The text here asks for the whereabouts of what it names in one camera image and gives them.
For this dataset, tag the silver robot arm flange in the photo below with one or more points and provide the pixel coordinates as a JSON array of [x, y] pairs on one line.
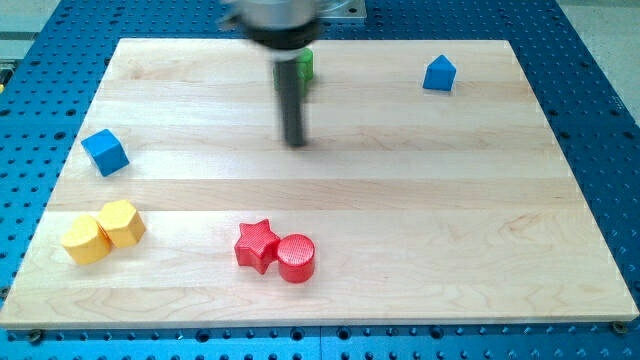
[[284, 27]]

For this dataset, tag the blue triangle house block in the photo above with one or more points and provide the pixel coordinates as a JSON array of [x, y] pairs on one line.
[[440, 74]]

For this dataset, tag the red cylinder block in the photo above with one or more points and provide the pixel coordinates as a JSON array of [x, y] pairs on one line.
[[296, 258]]

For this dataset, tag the red star block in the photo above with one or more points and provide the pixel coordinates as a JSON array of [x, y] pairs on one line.
[[257, 246]]

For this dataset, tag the black pusher rod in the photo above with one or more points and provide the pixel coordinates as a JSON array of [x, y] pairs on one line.
[[290, 101]]

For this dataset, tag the light wooden board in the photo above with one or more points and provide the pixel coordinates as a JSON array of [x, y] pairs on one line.
[[424, 206]]

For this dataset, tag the green block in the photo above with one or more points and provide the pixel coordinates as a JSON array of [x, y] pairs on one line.
[[306, 65]]

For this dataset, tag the yellow hexagon block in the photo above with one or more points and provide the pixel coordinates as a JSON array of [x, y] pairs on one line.
[[122, 223]]

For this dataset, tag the blue cube block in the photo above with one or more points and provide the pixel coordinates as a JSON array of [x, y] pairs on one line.
[[106, 152]]

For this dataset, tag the yellow heart block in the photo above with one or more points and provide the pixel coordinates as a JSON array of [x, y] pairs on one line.
[[85, 242]]

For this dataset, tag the clear acrylic mount plate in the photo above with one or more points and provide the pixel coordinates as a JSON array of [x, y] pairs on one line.
[[342, 9]]

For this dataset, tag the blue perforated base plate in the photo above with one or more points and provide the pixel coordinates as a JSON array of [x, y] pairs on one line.
[[52, 88]]

